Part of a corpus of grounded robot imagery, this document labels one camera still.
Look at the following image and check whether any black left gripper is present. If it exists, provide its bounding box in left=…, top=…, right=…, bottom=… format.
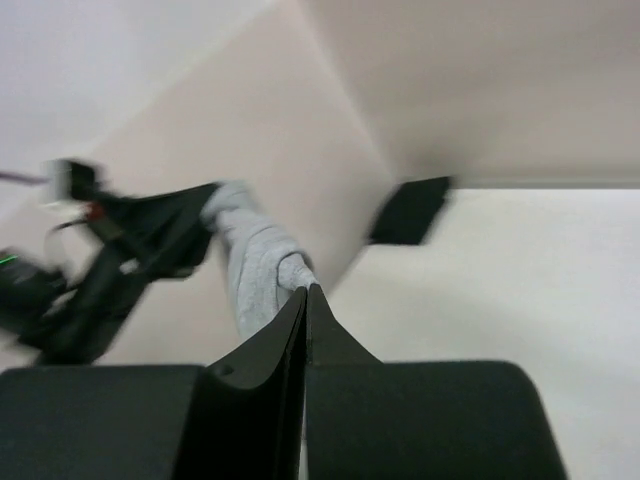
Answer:
left=19, top=183, right=219, bottom=365

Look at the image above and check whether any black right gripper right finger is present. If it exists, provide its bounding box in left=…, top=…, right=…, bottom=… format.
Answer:
left=306, top=286, right=567, bottom=479

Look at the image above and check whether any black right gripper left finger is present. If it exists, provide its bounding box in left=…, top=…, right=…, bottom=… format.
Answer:
left=1, top=289, right=306, bottom=479

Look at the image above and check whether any grey tank top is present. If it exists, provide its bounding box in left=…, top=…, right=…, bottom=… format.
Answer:
left=200, top=181, right=317, bottom=341

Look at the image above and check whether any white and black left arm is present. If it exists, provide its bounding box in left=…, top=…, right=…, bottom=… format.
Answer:
left=1, top=183, right=219, bottom=365

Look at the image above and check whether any folded black tank top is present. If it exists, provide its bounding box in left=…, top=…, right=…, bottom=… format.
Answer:
left=367, top=176, right=454, bottom=246

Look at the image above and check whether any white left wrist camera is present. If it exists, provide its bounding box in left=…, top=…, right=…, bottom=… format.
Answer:
left=41, top=157, right=104, bottom=209

